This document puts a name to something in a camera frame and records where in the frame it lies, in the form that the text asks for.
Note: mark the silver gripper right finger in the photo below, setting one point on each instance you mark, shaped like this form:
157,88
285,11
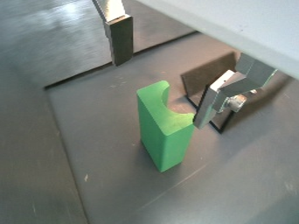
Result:
226,91

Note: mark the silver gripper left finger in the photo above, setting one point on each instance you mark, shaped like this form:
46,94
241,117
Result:
119,29

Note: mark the green arch block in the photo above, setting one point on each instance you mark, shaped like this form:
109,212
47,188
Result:
166,130

